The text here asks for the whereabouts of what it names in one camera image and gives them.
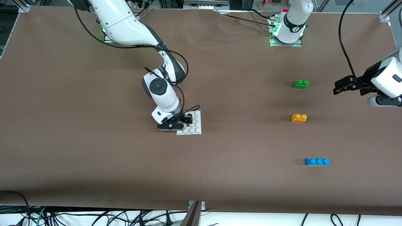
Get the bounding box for white studded base plate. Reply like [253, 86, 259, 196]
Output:
[177, 110, 202, 135]

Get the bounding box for blue three-stud block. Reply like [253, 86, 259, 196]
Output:
[304, 158, 330, 166]

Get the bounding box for brown table cover sheet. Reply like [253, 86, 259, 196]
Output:
[0, 6, 402, 216]

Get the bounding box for silver aluminium corner profile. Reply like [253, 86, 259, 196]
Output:
[378, 0, 402, 22]

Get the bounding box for orange red plastic items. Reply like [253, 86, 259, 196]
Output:
[259, 0, 283, 8]

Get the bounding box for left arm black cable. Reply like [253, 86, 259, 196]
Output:
[339, 0, 365, 86]

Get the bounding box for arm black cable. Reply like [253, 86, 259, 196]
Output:
[73, 3, 200, 121]
[339, 0, 365, 86]

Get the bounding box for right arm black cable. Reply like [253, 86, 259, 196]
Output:
[73, 3, 200, 121]

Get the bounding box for grey metal post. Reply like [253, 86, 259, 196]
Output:
[180, 201, 202, 226]

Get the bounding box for black cable across cover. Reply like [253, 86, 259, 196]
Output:
[217, 9, 277, 25]

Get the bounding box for silver metal frame rail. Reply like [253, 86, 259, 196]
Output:
[183, 0, 230, 10]

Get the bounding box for teal cable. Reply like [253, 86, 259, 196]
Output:
[35, 206, 48, 226]

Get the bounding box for black looped floor cable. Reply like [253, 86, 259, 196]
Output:
[0, 190, 31, 226]

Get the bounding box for silver aluminium frame corner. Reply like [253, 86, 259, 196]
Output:
[0, 4, 32, 60]

